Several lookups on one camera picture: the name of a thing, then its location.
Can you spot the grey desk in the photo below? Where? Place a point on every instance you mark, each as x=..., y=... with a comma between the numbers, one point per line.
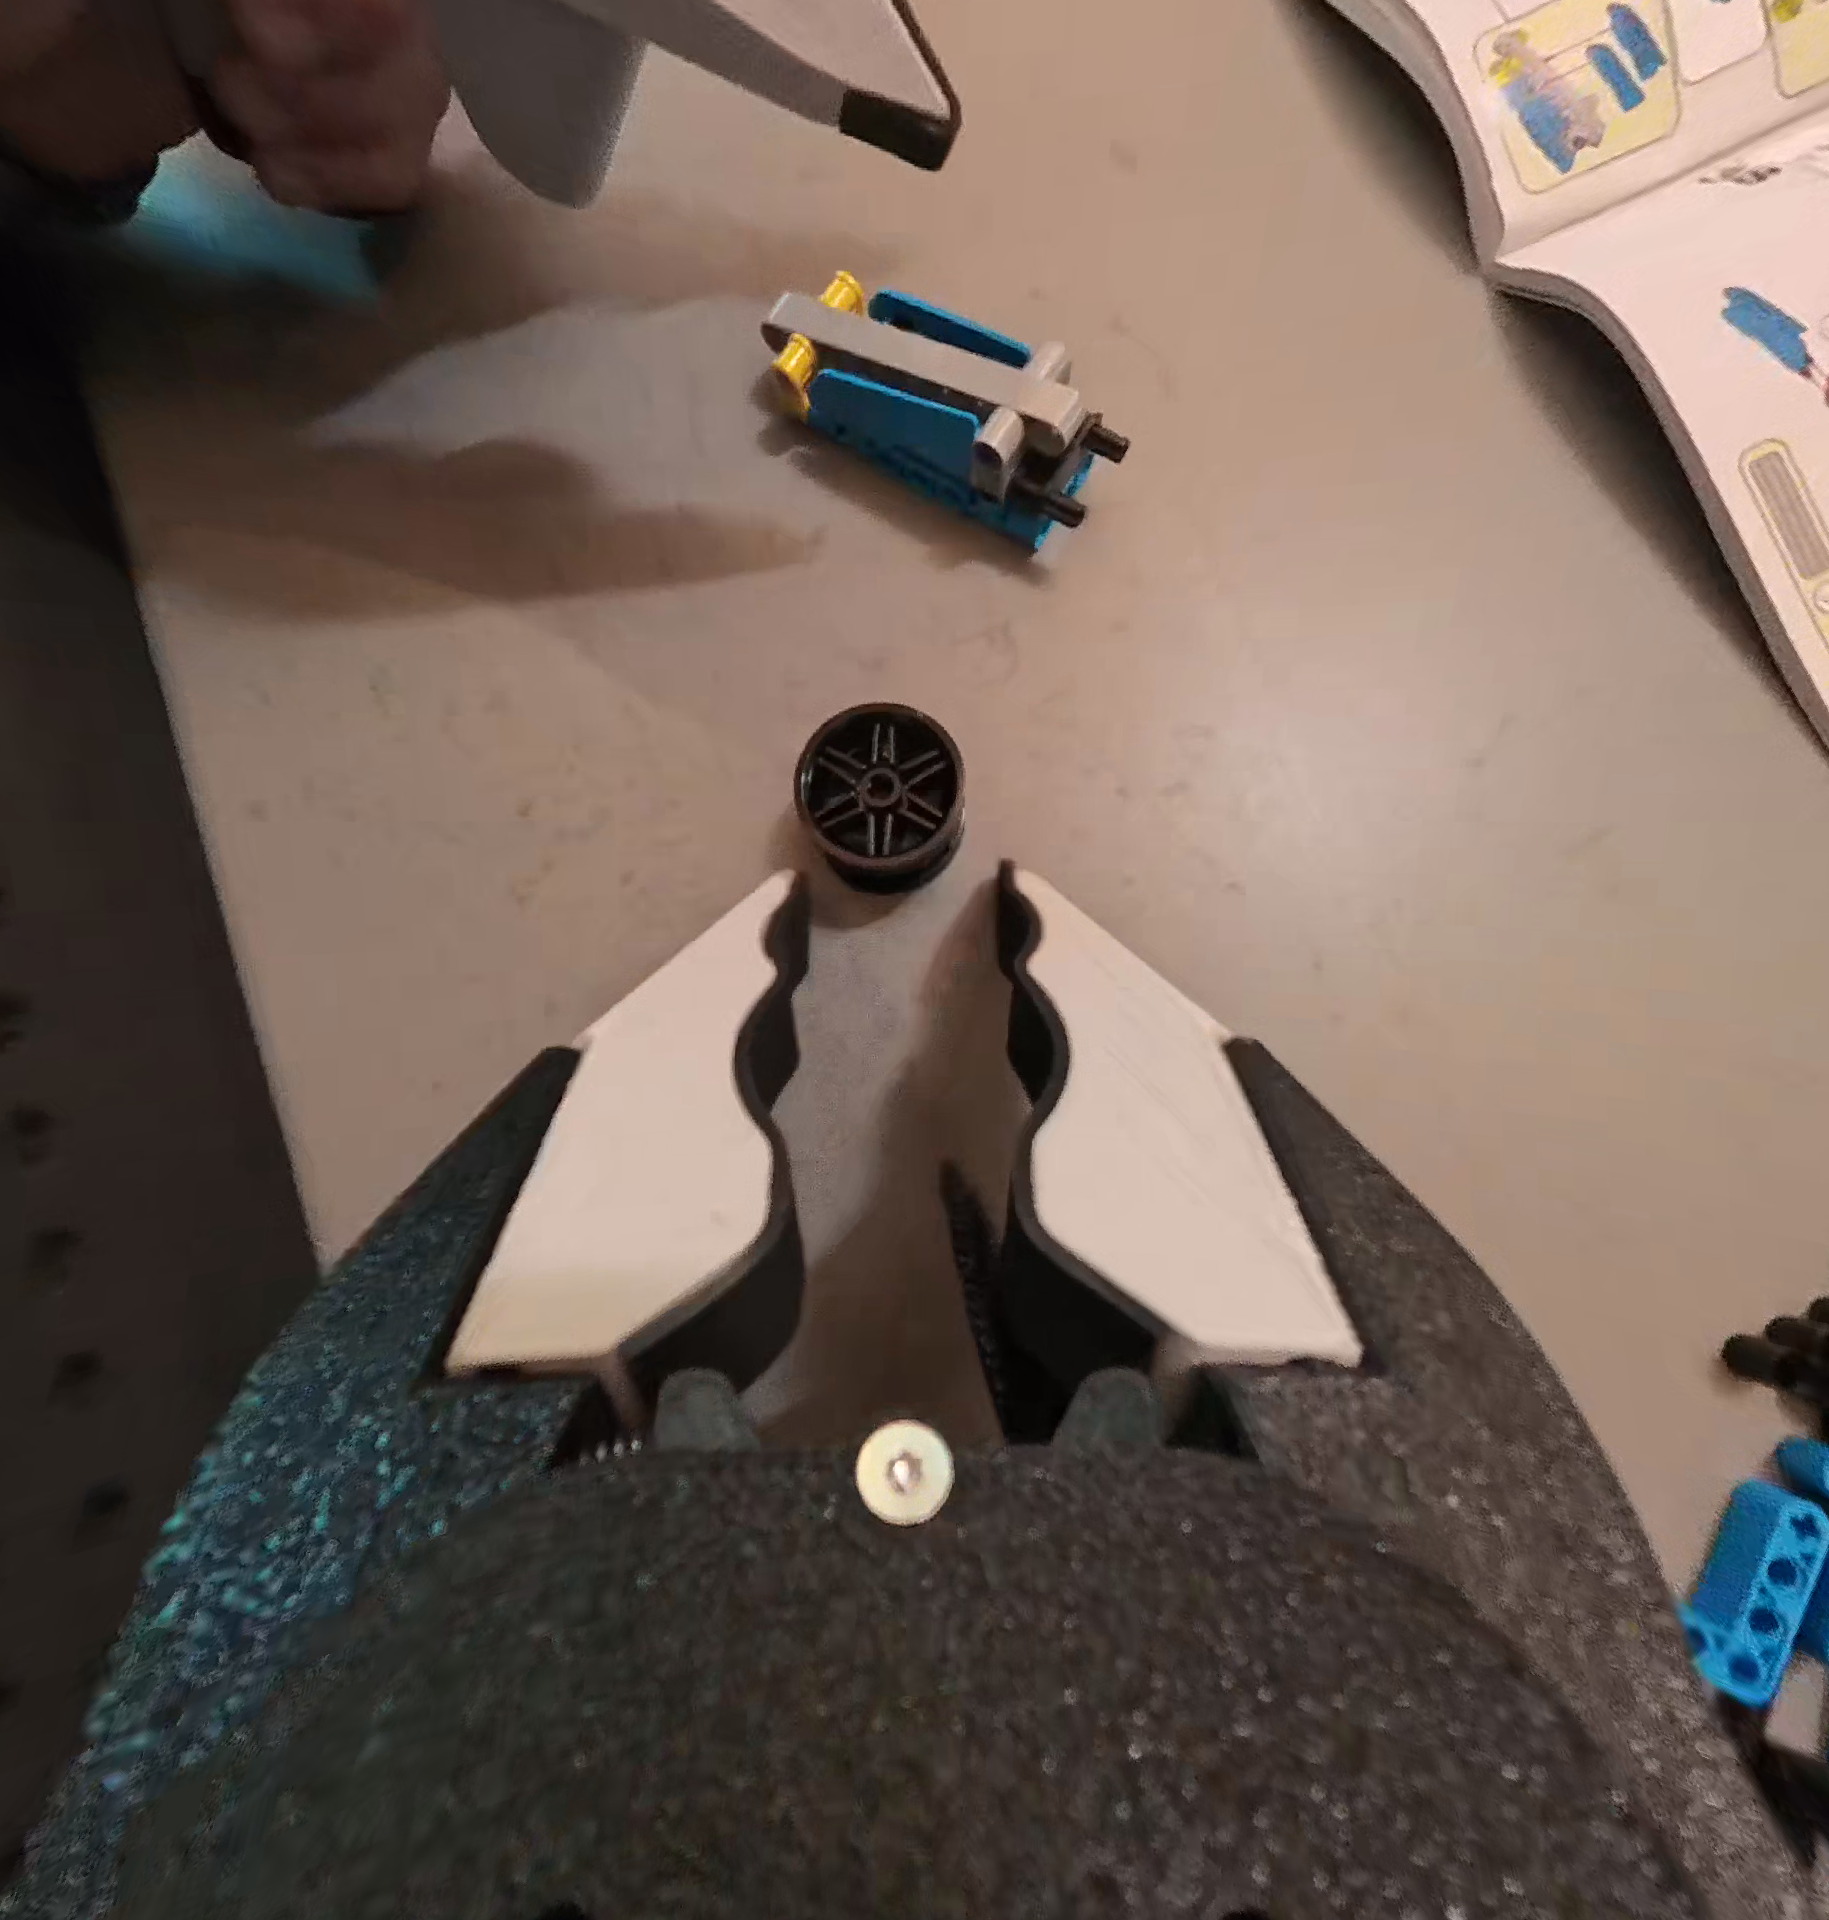
x=1305, y=674

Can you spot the black perforated panel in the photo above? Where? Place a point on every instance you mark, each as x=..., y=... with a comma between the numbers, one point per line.
x=46, y=1051

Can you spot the person's left hand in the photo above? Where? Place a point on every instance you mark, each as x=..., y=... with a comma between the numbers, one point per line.
x=330, y=102

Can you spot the instruction booklet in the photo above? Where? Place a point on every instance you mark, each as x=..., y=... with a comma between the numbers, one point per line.
x=1681, y=224

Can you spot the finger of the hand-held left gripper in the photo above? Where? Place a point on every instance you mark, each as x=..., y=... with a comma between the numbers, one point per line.
x=795, y=44

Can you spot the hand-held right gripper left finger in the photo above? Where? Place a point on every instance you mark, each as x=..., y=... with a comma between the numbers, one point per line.
x=644, y=1186

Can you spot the black spoked wheel rim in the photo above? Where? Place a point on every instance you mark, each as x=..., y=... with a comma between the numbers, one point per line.
x=878, y=788

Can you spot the blue grey brick assembly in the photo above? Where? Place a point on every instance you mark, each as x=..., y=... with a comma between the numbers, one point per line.
x=913, y=400

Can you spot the pile of toy brick parts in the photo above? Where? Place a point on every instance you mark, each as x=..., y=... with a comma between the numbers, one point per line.
x=1777, y=1558

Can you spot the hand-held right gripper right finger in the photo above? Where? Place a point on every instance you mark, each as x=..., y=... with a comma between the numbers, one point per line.
x=1154, y=1171

